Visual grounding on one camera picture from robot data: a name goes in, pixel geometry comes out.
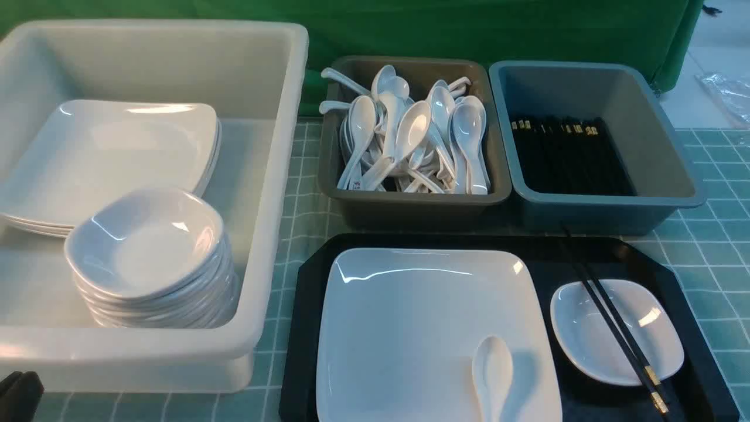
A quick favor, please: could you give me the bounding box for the clear plastic bag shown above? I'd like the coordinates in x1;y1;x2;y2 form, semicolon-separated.
696;72;749;129

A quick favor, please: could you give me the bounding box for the black chopsticks pile in bin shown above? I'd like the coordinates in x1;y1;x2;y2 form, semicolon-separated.
510;115;636;196

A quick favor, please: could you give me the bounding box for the green backdrop cloth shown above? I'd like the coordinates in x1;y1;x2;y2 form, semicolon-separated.
2;1;704;117

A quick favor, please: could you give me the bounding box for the black chopstick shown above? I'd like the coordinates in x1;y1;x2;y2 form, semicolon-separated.
560;224;661;391
560;239;676;421

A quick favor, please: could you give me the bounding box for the large white plastic tub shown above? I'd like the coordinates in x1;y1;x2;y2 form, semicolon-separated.
2;19;308;393

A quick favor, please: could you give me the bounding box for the stack of white square plates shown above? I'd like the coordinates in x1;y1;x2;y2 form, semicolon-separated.
2;99;221;237

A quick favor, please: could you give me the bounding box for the blue-grey chopstick bin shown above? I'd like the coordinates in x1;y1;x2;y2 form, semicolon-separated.
489;60;705;236

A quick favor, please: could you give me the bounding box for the small white square bowl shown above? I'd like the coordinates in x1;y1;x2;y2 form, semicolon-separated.
551;280;685;387

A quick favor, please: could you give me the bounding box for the white square rice plate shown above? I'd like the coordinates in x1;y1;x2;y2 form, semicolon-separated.
316;247;563;421

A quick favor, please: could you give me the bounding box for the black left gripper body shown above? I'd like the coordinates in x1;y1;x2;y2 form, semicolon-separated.
1;371;45;421

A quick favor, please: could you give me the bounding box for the white spoon in bin left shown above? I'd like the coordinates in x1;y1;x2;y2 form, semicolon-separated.
337;96;377;190

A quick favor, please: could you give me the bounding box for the grey-brown spoon bin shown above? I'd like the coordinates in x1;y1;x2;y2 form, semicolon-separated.
317;56;512;232

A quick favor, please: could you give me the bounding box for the stack of white bowls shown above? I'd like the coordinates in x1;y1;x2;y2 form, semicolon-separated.
63;187;242;329

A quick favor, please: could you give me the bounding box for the white spoon in bin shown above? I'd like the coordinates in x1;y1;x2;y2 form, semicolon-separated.
361;93;431;190
337;96;377;190
451;100;488;195

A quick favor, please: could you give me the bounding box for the green checked tablecloth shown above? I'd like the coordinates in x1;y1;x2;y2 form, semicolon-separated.
35;118;749;421

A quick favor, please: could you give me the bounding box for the white spoon in bin front right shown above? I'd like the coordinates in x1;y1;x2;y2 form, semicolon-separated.
451;100;488;195

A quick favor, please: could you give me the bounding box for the white spoon in bin centre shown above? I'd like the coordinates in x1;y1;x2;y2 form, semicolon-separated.
361;93;431;190

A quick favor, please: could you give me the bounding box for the white ceramic spoon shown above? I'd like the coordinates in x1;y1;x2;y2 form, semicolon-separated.
471;335;514;421

